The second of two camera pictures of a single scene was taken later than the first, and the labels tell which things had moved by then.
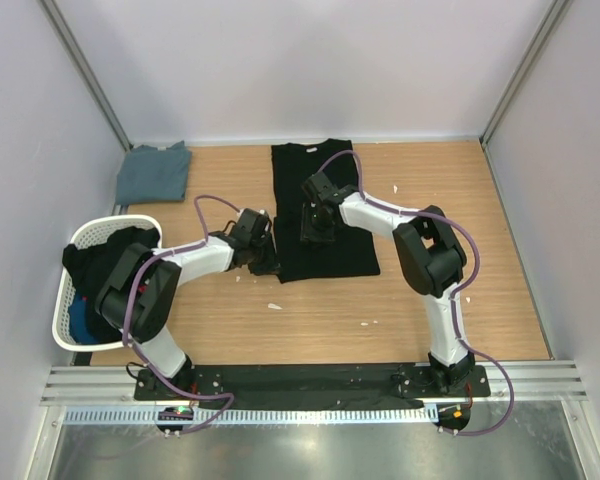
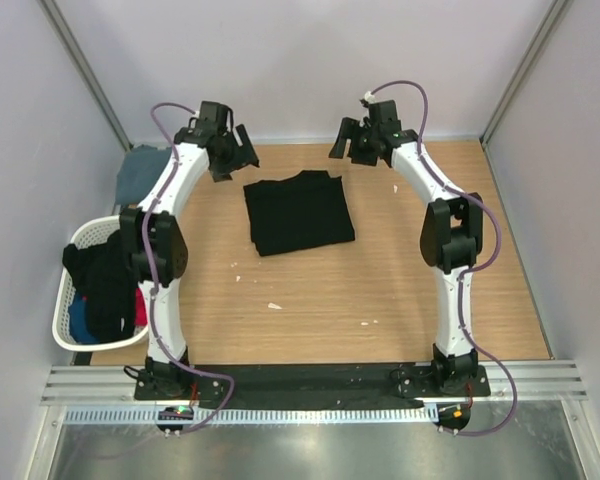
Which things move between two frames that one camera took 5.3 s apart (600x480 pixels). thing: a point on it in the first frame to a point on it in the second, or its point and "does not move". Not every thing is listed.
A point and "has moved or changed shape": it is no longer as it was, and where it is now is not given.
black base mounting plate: x=324 y=385 does not move
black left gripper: x=270 y=265 to x=225 y=172
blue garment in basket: x=77 y=321 does not move
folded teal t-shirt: x=153 y=174 does not move
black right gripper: x=308 y=233 to x=349 y=130
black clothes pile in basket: x=90 y=267 does not move
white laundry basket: x=88 y=235 does not move
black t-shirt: x=298 y=259 has moved or changed shape
